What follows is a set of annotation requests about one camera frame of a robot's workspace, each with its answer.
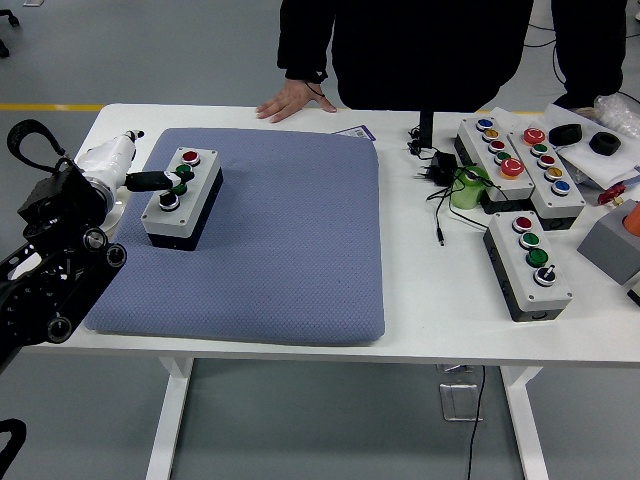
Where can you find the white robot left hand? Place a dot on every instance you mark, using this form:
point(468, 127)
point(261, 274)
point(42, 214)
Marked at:
point(107, 160)

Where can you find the person's right hand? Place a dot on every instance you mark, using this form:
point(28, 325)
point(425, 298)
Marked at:
point(292, 100)

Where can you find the grey four-button control box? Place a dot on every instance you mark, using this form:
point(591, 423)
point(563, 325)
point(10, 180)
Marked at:
point(530, 282)
point(200, 175)

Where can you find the person's left forearm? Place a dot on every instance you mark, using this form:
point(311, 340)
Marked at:
point(590, 50)

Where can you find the person's right forearm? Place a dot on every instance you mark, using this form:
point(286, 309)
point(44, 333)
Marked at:
point(302, 40)

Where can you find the five-button box with blue end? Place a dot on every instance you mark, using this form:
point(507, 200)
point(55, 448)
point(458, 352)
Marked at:
point(479, 145)

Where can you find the five-button box with red end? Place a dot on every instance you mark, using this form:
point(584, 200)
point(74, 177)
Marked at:
point(566, 205)

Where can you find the purple and white card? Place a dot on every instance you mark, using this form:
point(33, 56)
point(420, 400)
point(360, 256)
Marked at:
point(357, 132)

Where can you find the black upright stand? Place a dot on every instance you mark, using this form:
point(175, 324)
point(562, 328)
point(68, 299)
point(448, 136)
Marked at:
point(426, 130)

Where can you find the blue-grey textured mat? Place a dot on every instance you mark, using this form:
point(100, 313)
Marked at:
point(280, 240)

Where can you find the person's torso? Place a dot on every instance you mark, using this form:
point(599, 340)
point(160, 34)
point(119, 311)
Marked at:
point(430, 50)

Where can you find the black chair base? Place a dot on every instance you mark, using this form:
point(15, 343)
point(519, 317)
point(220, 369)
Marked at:
point(5, 49)

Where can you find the black power adapter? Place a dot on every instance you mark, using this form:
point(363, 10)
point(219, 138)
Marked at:
point(444, 162)

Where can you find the green tape roll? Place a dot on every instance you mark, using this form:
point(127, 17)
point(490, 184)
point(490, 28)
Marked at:
point(465, 195)

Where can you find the white table leg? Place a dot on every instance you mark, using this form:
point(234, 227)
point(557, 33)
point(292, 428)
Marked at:
point(527, 425)
point(167, 425)

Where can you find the white paper sheet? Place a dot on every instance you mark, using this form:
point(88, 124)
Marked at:
point(585, 162)

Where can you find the clear plastic bag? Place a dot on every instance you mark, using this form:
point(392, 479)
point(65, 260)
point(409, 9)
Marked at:
point(620, 112)

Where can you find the red knob part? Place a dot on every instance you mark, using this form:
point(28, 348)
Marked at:
point(612, 194)

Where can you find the clear floor plate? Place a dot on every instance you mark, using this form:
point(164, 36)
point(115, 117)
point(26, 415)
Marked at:
point(457, 402)

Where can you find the grey block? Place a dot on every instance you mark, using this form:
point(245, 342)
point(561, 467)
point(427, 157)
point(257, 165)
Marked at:
point(607, 250)

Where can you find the orange cylinder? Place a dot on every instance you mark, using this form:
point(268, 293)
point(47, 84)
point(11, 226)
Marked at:
point(632, 217)

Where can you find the white and black box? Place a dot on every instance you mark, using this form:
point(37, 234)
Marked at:
point(635, 290)

